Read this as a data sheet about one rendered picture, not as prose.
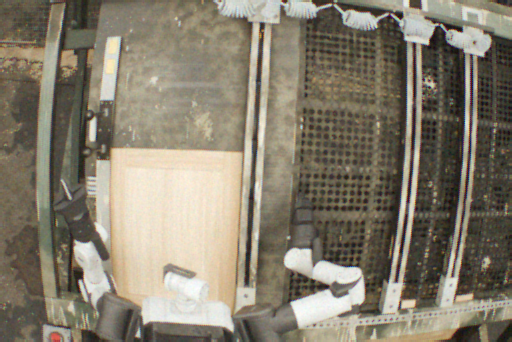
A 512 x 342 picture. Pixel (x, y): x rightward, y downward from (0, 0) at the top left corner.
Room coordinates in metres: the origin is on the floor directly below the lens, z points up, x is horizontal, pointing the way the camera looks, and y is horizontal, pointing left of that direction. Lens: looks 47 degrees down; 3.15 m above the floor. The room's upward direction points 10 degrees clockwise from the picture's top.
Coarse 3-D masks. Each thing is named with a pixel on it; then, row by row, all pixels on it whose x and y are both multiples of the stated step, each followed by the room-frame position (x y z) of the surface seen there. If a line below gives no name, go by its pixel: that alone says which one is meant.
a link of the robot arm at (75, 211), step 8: (80, 184) 1.28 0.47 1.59; (72, 192) 1.25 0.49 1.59; (80, 192) 1.25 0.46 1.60; (56, 200) 1.21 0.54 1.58; (64, 200) 1.22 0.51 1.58; (72, 200) 1.21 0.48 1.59; (80, 200) 1.23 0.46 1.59; (56, 208) 1.18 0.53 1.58; (64, 208) 1.19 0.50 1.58; (72, 208) 1.20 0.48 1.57; (80, 208) 1.22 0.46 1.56; (64, 216) 1.19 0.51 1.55; (72, 216) 1.20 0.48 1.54; (80, 216) 1.21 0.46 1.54; (88, 216) 1.23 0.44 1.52; (72, 224) 1.19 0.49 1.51; (80, 224) 1.19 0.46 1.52; (88, 224) 1.21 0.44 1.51; (72, 232) 1.18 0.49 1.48; (80, 232) 1.18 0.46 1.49; (88, 232) 1.20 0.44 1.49
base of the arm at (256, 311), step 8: (256, 304) 1.18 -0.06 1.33; (264, 304) 1.17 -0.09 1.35; (272, 304) 1.16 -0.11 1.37; (240, 312) 1.13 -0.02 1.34; (248, 312) 1.12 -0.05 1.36; (256, 312) 1.12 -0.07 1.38; (264, 312) 1.12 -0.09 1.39; (272, 312) 1.13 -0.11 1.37; (240, 320) 1.10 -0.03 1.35; (240, 328) 1.08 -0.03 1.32; (248, 336) 1.07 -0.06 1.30
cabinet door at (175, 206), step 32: (128, 160) 1.65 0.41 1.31; (160, 160) 1.67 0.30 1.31; (192, 160) 1.69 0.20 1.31; (224, 160) 1.71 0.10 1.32; (128, 192) 1.59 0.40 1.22; (160, 192) 1.61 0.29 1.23; (192, 192) 1.63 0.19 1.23; (224, 192) 1.65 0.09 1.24; (128, 224) 1.52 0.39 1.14; (160, 224) 1.55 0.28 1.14; (192, 224) 1.57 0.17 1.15; (224, 224) 1.59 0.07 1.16; (128, 256) 1.45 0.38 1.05; (160, 256) 1.48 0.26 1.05; (192, 256) 1.51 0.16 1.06; (224, 256) 1.53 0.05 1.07; (128, 288) 1.38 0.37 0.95; (160, 288) 1.41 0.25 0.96; (224, 288) 1.46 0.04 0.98
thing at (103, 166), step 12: (120, 36) 1.88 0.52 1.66; (108, 84) 1.77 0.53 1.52; (108, 96) 1.75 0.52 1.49; (96, 168) 1.60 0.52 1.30; (108, 168) 1.61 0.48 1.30; (108, 180) 1.58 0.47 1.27; (108, 192) 1.56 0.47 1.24; (96, 204) 1.52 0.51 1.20; (108, 204) 1.53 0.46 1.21; (108, 216) 1.51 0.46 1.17; (108, 228) 1.48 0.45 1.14; (108, 240) 1.46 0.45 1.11; (108, 264) 1.40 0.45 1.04
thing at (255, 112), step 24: (264, 24) 1.97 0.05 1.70; (264, 48) 1.91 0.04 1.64; (264, 72) 1.86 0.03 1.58; (264, 96) 1.82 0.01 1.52; (264, 120) 1.77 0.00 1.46; (264, 144) 1.73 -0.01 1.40; (240, 192) 1.66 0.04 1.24; (240, 216) 1.59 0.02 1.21; (240, 240) 1.54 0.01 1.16; (240, 264) 1.49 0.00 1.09; (240, 288) 1.43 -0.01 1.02
